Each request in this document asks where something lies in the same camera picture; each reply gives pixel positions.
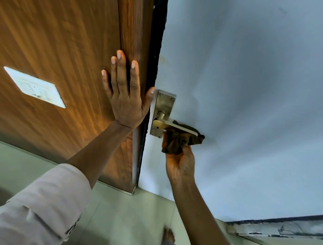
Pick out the person's left hand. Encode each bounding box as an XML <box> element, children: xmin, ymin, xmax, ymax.
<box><xmin>101</xmin><ymin>50</ymin><xmax>156</xmax><ymax>129</ymax></box>

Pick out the grey worn stone ledge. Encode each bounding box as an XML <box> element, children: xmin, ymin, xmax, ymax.
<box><xmin>225</xmin><ymin>215</ymin><xmax>323</xmax><ymax>240</ymax></box>

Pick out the brown cleaning cloth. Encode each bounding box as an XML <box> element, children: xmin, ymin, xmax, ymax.
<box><xmin>161</xmin><ymin>121</ymin><xmax>205</xmax><ymax>155</ymax></box>

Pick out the white door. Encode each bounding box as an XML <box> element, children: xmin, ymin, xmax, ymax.
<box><xmin>138</xmin><ymin>0</ymin><xmax>323</xmax><ymax>222</ymax></box>

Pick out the white shirt sleeve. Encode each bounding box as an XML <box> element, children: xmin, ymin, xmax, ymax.
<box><xmin>0</xmin><ymin>163</ymin><xmax>93</xmax><ymax>245</ymax></box>

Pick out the white switch plate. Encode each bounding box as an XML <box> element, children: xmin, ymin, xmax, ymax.
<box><xmin>4</xmin><ymin>66</ymin><xmax>66</xmax><ymax>109</ymax></box>

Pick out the metal door lever handle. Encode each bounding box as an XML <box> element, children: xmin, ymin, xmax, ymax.
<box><xmin>152</xmin><ymin>111</ymin><xmax>199</xmax><ymax>137</ymax></box>

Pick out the person's left forearm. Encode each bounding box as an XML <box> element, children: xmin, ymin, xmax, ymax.
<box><xmin>66</xmin><ymin>121</ymin><xmax>133</xmax><ymax>189</ymax></box>

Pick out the brown wooden wall panel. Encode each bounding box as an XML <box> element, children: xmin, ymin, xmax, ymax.
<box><xmin>0</xmin><ymin>0</ymin><xmax>155</xmax><ymax>195</ymax></box>

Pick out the person's right hand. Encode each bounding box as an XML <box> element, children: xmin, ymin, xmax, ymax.
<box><xmin>165</xmin><ymin>145</ymin><xmax>196</xmax><ymax>183</ymax></box>

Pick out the person's bare foot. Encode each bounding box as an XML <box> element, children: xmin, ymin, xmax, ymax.
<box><xmin>161</xmin><ymin>226</ymin><xmax>176</xmax><ymax>245</ymax></box>

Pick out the metal handle backplate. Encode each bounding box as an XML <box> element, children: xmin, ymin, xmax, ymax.
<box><xmin>150</xmin><ymin>89</ymin><xmax>176</xmax><ymax>139</ymax></box>

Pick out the person's right forearm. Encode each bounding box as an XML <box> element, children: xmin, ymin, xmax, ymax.
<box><xmin>170</xmin><ymin>175</ymin><xmax>231</xmax><ymax>245</ymax></box>

